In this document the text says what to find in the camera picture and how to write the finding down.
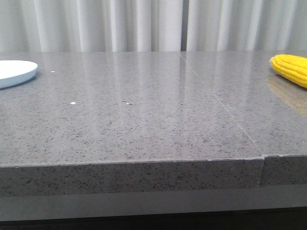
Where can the white pleated curtain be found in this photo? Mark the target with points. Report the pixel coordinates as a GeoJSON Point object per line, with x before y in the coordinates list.
{"type": "Point", "coordinates": [152, 25]}

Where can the yellow corn cob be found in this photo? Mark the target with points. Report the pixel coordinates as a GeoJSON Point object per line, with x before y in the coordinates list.
{"type": "Point", "coordinates": [291, 67]}

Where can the light blue round plate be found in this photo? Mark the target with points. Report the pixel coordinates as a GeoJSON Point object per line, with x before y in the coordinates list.
{"type": "Point", "coordinates": [13, 72]}

